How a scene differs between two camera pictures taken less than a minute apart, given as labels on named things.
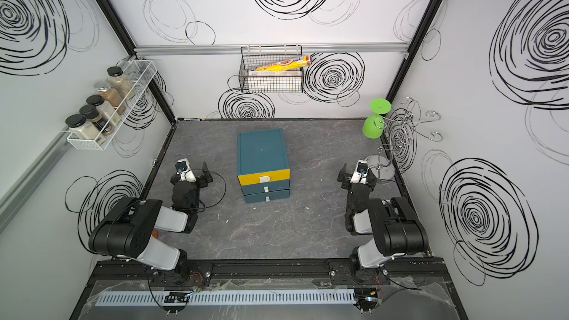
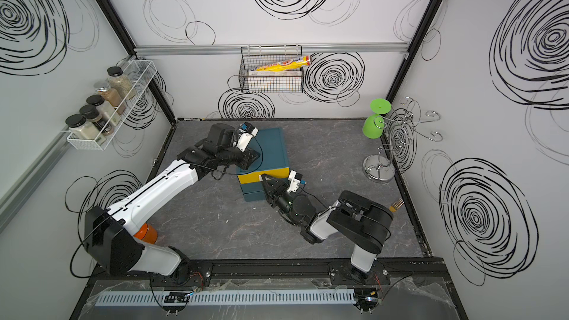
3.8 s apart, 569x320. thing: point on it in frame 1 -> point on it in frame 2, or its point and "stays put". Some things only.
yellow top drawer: [264, 177] stays put
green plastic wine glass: [373, 125] stays put
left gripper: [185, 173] -> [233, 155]
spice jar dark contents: [92, 113] stays put
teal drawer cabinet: [263, 164] stays put
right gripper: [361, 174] -> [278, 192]
